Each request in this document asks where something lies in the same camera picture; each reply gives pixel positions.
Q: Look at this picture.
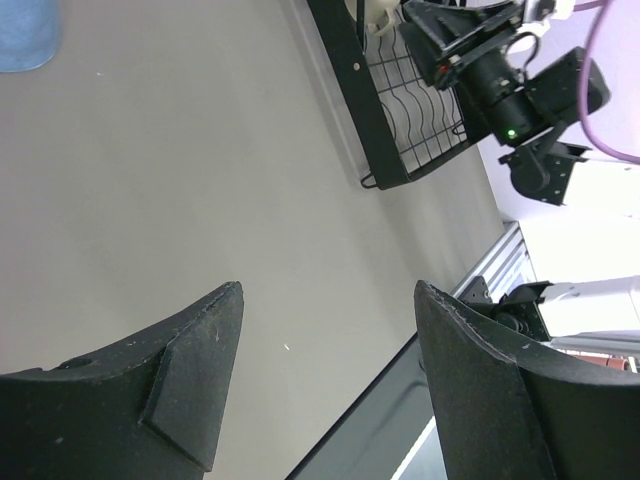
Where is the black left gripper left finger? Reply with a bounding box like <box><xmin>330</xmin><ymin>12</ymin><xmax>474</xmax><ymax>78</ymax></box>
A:
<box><xmin>1</xmin><ymin>282</ymin><xmax>244</xmax><ymax>479</ymax></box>

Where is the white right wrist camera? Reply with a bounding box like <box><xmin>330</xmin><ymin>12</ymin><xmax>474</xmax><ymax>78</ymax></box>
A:
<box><xmin>521</xmin><ymin>0</ymin><xmax>576</xmax><ymax>23</ymax></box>

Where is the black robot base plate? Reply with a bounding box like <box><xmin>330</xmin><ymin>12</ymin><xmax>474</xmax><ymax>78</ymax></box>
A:
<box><xmin>287</xmin><ymin>336</ymin><xmax>433</xmax><ymax>479</ymax></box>

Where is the beige ceramic mug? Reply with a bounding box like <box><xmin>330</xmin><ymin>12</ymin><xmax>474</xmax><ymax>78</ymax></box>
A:
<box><xmin>363</xmin><ymin>0</ymin><xmax>400</xmax><ymax>37</ymax></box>

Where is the black wire dish rack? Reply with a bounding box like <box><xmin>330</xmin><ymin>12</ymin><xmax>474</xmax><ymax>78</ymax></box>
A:
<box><xmin>308</xmin><ymin>1</ymin><xmax>471</xmax><ymax>190</ymax></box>

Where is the blue ceramic mug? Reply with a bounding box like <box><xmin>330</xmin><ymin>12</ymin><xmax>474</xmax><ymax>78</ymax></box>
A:
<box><xmin>1</xmin><ymin>0</ymin><xmax>61</xmax><ymax>73</ymax></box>

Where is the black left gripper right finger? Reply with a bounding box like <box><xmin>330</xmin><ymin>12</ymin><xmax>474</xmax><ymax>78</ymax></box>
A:
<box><xmin>414</xmin><ymin>281</ymin><xmax>639</xmax><ymax>479</ymax></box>

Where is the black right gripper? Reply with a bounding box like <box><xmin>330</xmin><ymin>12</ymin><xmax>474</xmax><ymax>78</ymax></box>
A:
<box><xmin>399</xmin><ymin>1</ymin><xmax>527</xmax><ymax>105</ymax></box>

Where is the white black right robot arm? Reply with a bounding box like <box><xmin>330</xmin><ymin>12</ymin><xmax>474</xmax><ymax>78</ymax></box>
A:
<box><xmin>400</xmin><ymin>1</ymin><xmax>639</xmax><ymax>351</ymax></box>

